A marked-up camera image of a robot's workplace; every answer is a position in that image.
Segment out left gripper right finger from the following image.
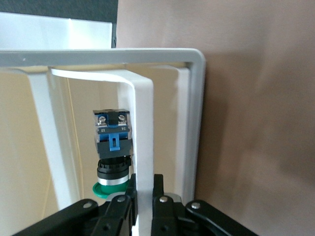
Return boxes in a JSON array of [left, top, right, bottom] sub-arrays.
[[150, 174, 259, 236]]

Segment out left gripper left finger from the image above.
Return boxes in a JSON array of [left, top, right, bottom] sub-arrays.
[[13, 173, 139, 236]]

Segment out green push button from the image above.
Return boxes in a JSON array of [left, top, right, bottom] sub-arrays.
[[92, 109, 135, 200]]

